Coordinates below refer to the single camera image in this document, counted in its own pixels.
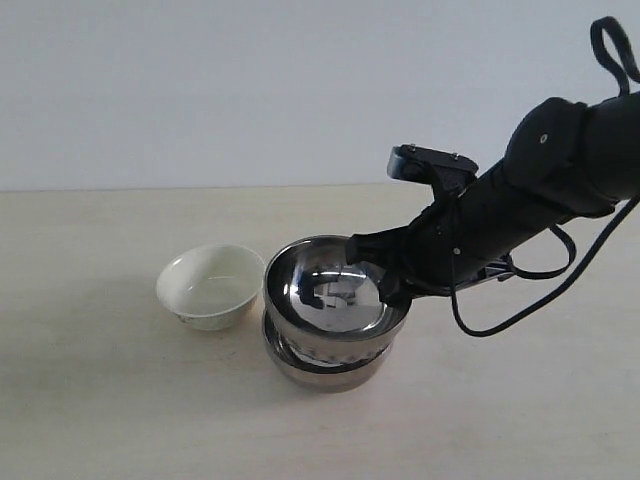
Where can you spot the stainless steel bowl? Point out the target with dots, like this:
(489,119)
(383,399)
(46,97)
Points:
(313,375)
(325,307)

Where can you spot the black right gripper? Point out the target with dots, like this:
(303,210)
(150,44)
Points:
(451,240)

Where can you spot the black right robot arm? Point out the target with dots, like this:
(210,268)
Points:
(564,160)

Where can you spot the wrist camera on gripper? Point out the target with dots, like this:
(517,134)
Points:
(446,173)

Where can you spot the white floral ceramic bowl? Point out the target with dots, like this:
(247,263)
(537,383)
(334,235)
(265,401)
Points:
(211,287)

